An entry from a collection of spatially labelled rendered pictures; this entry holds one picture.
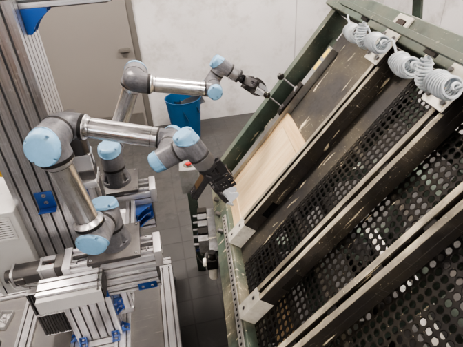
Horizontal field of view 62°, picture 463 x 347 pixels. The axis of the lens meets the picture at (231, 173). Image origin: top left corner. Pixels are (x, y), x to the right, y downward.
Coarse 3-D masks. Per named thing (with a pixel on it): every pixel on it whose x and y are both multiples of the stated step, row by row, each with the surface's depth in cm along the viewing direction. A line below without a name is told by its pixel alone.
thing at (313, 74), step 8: (328, 48) 191; (328, 56) 189; (320, 64) 190; (328, 64) 191; (312, 72) 194; (320, 72) 193; (304, 80) 198; (312, 80) 195; (304, 88) 196; (296, 96) 199; (296, 104) 201; (288, 112) 203; (272, 120) 209; (272, 128) 207; (264, 136) 209; (256, 144) 213; (248, 152) 217; (240, 160) 221; (248, 160) 217; (240, 168) 219
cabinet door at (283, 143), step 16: (288, 128) 194; (272, 144) 202; (288, 144) 187; (256, 160) 209; (272, 160) 194; (288, 160) 180; (240, 176) 217; (256, 176) 201; (272, 176) 186; (240, 192) 209; (256, 192) 193; (240, 208) 200
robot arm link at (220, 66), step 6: (216, 54) 196; (216, 60) 194; (222, 60) 195; (210, 66) 197; (216, 66) 195; (222, 66) 195; (228, 66) 196; (216, 72) 197; (222, 72) 197; (228, 72) 197
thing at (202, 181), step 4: (200, 176) 136; (204, 176) 134; (208, 176) 133; (196, 180) 138; (200, 180) 135; (204, 180) 134; (208, 180) 134; (196, 184) 137; (200, 184) 134; (204, 184) 135; (192, 188) 138; (196, 188) 136; (200, 188) 135; (204, 188) 136; (192, 192) 137; (196, 192) 136; (200, 192) 136; (192, 196) 137; (196, 196) 137
